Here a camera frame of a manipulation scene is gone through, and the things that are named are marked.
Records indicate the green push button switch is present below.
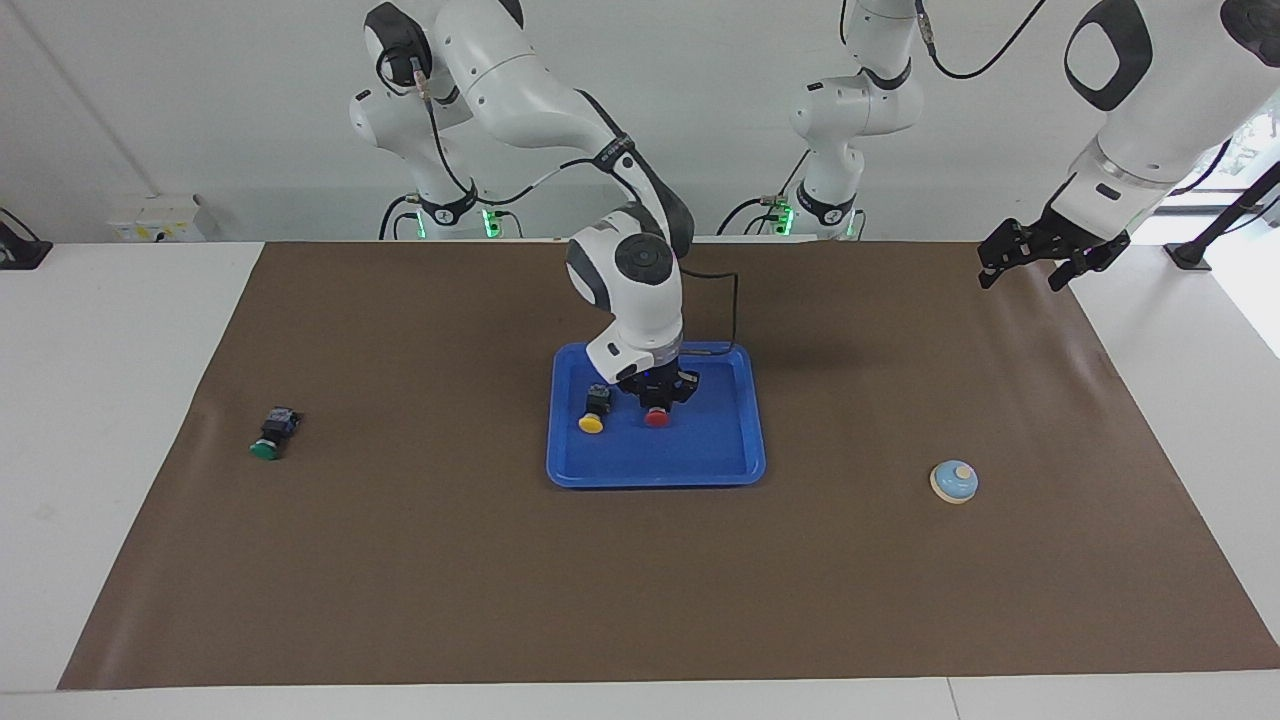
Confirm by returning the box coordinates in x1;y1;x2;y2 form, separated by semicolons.
249;407;302;462

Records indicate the blue plastic tray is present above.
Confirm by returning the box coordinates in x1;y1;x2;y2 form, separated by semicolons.
545;341;768;490

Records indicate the light blue desk bell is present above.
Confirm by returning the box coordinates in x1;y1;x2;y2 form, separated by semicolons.
929;460;980;505

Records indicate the black tripod stand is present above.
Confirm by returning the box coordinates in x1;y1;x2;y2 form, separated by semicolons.
1165;160;1280;271

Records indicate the brown table mat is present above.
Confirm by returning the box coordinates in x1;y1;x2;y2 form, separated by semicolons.
57;238;1280;691

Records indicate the black stand foot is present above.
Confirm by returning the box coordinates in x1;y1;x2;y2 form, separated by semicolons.
0;207;53;271

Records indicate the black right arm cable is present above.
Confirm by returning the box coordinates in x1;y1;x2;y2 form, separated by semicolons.
378;50;741;354

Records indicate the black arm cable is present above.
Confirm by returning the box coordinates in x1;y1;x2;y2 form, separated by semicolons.
915;0;1049;81
378;50;741;354

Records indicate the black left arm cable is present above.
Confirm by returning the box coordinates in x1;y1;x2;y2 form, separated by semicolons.
915;0;1049;81

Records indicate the black left base cable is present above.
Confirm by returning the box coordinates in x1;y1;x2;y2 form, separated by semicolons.
717;150;811;237

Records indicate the black base cable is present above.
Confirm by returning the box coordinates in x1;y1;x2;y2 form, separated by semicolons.
717;150;811;237
378;195;421;241

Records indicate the black right base cable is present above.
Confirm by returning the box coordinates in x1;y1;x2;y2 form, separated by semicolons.
378;195;421;241

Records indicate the white wall socket box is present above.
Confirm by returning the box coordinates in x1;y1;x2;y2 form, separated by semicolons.
108;195;206;244

